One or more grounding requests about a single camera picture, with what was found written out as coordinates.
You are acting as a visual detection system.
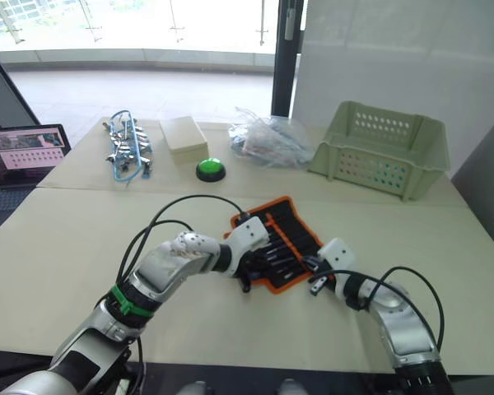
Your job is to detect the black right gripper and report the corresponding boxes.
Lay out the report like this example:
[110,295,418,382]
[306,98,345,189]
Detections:
[300,254,335,297]

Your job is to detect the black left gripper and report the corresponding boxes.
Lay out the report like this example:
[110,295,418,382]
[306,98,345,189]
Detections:
[237,244,282,295]

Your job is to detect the black orange-trimmed tool roll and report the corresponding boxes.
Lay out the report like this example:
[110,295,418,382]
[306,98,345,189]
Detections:
[229,195,335,295]

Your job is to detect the black tweezers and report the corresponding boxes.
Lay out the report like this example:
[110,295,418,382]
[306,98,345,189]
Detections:
[277,267,314,285]
[271,254,310,273]
[267,242,302,264]

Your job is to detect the green push button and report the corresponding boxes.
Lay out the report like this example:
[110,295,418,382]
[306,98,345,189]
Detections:
[194,157,229,184]

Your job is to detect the pale green plastic basket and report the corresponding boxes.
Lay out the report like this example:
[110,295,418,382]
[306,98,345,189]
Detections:
[306,100,452,203]

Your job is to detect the beige cardboard box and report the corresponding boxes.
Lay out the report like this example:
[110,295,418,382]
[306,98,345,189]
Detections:
[159,115,210,167]

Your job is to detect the metal clamps with blue tubing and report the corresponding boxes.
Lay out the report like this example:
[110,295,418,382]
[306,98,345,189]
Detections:
[101,108,156,187]

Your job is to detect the open laptop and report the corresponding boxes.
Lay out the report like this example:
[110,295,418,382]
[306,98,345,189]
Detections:
[0,123,73,213]

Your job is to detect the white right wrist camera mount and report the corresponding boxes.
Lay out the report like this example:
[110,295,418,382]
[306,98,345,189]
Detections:
[315,237,358,299]

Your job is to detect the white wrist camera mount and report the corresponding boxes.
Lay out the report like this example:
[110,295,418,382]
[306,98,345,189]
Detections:
[315,237,358,299]
[224,216,272,278]

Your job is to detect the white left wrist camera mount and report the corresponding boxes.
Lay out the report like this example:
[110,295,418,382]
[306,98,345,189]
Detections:
[224,216,272,278]

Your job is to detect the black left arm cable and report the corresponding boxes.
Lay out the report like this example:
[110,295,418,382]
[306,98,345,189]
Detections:
[115,194,252,294]

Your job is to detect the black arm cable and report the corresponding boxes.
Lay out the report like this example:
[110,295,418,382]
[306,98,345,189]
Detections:
[115,194,252,294]
[315,266,445,354]

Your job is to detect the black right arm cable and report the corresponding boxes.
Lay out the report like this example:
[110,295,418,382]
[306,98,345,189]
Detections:
[315,266,445,354]

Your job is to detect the clear plastic bag of cables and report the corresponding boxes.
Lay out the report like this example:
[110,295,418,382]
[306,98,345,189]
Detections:
[227,105,315,170]

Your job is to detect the black door frame post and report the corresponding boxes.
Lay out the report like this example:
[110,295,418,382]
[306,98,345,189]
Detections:
[269,0,308,119]

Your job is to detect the silver door handle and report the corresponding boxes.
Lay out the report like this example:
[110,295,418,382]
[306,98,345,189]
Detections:
[283,7,296,42]

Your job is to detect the dark slanted frame beam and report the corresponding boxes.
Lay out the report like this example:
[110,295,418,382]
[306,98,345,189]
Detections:
[0,35,41,129]

